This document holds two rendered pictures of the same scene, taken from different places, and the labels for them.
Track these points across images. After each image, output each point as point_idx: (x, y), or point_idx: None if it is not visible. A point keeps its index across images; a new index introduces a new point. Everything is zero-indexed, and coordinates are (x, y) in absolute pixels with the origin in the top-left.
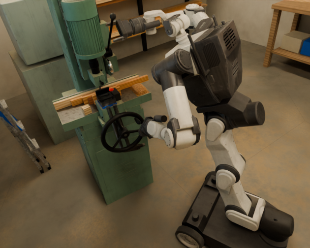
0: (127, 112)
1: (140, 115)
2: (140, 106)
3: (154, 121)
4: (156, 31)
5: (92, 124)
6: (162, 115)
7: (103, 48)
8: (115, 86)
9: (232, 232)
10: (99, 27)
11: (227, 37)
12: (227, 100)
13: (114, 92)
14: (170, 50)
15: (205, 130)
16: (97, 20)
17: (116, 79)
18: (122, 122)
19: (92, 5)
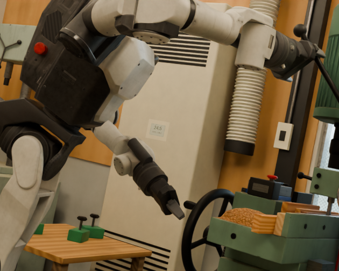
0: (212, 190)
1: (193, 207)
2: (231, 260)
3: (143, 145)
4: (235, 61)
5: None
6: (136, 139)
7: (317, 105)
8: (298, 208)
9: None
10: (329, 61)
11: (65, 11)
12: (41, 104)
13: (261, 178)
14: (150, 47)
15: (61, 169)
16: (329, 44)
17: (321, 215)
18: None
19: (332, 16)
